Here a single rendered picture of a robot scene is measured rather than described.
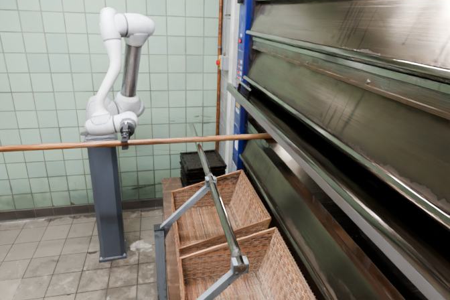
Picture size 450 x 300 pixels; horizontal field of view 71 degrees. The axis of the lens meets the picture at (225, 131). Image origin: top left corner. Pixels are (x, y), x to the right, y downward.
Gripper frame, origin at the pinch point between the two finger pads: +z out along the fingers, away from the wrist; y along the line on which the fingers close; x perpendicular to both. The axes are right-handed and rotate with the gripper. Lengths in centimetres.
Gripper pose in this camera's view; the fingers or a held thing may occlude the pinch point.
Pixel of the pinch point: (124, 142)
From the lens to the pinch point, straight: 165.8
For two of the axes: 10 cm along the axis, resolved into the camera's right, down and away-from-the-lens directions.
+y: -0.4, 9.4, 3.5
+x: -9.7, 0.4, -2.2
